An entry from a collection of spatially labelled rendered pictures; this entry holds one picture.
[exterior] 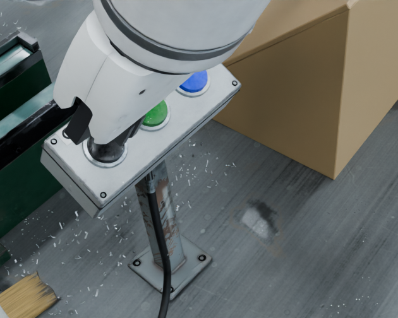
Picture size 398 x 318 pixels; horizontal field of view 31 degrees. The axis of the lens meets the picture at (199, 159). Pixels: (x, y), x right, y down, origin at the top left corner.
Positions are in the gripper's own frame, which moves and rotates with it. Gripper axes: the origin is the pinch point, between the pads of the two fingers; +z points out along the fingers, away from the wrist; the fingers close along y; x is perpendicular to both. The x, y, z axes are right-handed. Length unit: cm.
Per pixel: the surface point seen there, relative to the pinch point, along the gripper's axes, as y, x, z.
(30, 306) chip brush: 9.1, 4.1, 33.7
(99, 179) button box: 2.2, 1.8, 6.4
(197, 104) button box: -8.8, 2.3, 6.4
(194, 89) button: -9.2, 1.2, 5.7
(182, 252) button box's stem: -6.0, 11.2, 27.7
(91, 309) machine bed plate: 4.8, 8.9, 31.8
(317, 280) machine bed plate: -13.8, 23.5, 23.7
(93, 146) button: 1.0, -0.4, 5.6
